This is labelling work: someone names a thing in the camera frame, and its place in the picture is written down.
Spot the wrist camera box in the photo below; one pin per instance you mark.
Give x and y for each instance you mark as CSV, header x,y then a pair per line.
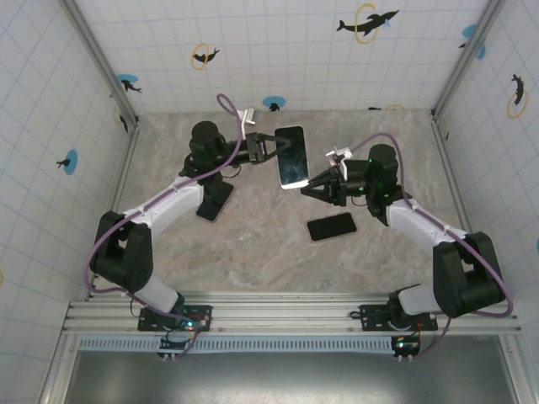
x,y
343,168
246,115

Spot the blue patch wall sticker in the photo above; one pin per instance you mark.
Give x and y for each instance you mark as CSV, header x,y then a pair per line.
x,y
469,30

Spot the aluminium table side rail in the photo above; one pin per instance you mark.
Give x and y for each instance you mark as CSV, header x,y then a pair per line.
x,y
118,189
452,177

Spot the aluminium front rail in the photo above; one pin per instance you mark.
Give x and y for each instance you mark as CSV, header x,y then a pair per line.
x,y
286,313

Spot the shark blue circle sticker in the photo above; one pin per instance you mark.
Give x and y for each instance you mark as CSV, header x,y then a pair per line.
x,y
126,79

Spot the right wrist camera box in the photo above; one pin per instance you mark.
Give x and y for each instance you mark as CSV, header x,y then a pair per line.
x,y
343,168

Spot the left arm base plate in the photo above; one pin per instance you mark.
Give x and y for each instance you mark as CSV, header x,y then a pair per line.
x,y
145,324

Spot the clear phone case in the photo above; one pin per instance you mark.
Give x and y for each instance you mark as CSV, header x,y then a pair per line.
x,y
295,186

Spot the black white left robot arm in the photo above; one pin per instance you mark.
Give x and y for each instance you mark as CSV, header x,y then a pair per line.
x,y
168,202

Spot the penguin blue circle sticker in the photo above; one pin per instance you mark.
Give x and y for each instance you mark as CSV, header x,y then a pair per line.
x,y
273,101

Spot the black smartphone pale rim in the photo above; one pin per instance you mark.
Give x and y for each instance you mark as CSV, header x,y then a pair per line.
x,y
332,226

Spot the smartphone in purple case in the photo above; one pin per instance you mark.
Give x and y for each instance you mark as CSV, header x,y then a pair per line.
x,y
217,206

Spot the fish blue circle sticker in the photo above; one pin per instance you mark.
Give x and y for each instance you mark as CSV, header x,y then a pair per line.
x,y
72,162

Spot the aluminium corner post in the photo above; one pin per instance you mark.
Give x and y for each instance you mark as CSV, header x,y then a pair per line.
x,y
101,59
463,63

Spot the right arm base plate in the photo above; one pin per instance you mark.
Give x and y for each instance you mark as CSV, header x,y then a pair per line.
x,y
370,313

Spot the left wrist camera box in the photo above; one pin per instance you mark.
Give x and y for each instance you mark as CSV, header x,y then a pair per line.
x,y
246,115

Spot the aluminium frame leg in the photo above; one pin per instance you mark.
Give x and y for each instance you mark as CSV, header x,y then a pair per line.
x,y
59,370
516,370

